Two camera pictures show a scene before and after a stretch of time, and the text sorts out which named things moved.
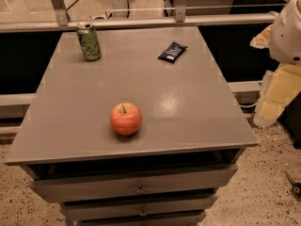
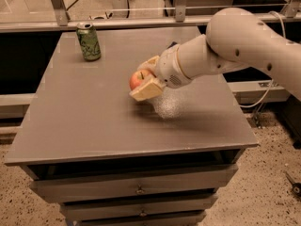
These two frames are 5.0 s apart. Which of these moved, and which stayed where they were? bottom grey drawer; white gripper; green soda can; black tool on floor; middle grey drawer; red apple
Moved: red apple; white gripper
Stayed: middle grey drawer; black tool on floor; bottom grey drawer; green soda can
